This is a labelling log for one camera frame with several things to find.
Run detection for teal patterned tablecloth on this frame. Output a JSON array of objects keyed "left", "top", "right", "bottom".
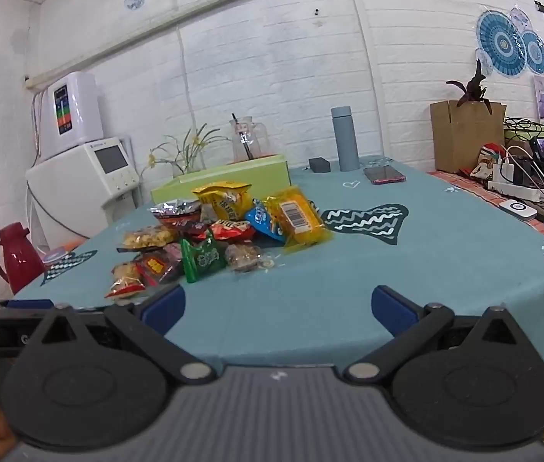
[{"left": 11, "top": 154, "right": 544, "bottom": 381}]

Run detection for dark red snack bag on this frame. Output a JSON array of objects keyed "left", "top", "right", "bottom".
[{"left": 174, "top": 220, "right": 209, "bottom": 242}]

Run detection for smartphone with red case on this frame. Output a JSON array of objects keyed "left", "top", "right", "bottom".
[{"left": 364, "top": 165, "right": 405, "bottom": 186}]

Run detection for small red orange snack packet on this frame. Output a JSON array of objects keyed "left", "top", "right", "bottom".
[{"left": 105, "top": 262, "right": 146, "bottom": 299}]

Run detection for brown cardboard box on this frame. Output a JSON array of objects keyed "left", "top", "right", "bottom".
[{"left": 430, "top": 101, "right": 507, "bottom": 173}]

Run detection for yellow chips bag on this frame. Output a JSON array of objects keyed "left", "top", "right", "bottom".
[{"left": 193, "top": 181, "right": 253, "bottom": 221}]

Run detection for glass vase with flowers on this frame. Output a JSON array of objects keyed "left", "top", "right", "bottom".
[{"left": 140, "top": 123, "right": 229, "bottom": 176}]

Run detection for green cardboard box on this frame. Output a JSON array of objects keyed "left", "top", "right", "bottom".
[{"left": 151, "top": 156, "right": 292, "bottom": 203}]

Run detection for clear bag brown cookies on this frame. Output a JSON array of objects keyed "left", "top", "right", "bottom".
[{"left": 225, "top": 243, "right": 275, "bottom": 272}]

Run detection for silver foil snack bag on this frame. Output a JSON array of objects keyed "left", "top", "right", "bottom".
[{"left": 148, "top": 198, "right": 201, "bottom": 226}]

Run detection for blue snack packet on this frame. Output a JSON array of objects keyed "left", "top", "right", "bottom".
[{"left": 245, "top": 199, "right": 285, "bottom": 244}]

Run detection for grey blue thermos bottle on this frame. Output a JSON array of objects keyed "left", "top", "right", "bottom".
[{"left": 330, "top": 106, "right": 360, "bottom": 172}]

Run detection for dark red potted plant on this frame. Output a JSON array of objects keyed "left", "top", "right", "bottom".
[{"left": 446, "top": 60, "right": 492, "bottom": 114}]

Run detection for green snack packet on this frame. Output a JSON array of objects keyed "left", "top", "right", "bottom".
[{"left": 179, "top": 231, "right": 226, "bottom": 284}]

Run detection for red thermos jug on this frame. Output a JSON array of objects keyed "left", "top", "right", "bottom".
[{"left": 0, "top": 222, "right": 46, "bottom": 295}]

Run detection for white water dispenser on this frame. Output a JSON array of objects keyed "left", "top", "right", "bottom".
[{"left": 26, "top": 138, "right": 140, "bottom": 249}]

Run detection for red chinese snack bag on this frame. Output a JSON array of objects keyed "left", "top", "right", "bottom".
[{"left": 209, "top": 220, "right": 255, "bottom": 243}]

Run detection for blue paper fan decoration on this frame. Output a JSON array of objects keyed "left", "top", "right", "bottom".
[{"left": 476, "top": 10, "right": 527, "bottom": 77}]

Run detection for glass pitcher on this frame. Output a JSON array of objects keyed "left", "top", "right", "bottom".
[{"left": 230, "top": 115, "right": 272, "bottom": 163}]

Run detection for white power strip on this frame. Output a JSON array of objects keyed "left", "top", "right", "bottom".
[{"left": 487, "top": 181, "right": 544, "bottom": 203}]

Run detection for yellow barcode snack bag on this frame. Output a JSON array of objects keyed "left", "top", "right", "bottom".
[{"left": 264, "top": 186, "right": 332, "bottom": 253}]

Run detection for small black box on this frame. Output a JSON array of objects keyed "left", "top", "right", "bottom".
[{"left": 309, "top": 156, "right": 332, "bottom": 173}]

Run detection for white water purifier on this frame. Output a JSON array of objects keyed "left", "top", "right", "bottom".
[{"left": 39, "top": 72, "right": 104, "bottom": 162}]

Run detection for red pink snack bag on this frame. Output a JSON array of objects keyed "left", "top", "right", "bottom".
[{"left": 134, "top": 244, "right": 184, "bottom": 287}]

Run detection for black stirring stick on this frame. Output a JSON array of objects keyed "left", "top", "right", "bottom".
[{"left": 231, "top": 113, "right": 254, "bottom": 161}]

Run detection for yellow galette snack bag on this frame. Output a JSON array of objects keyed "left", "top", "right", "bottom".
[{"left": 117, "top": 224, "right": 179, "bottom": 253}]

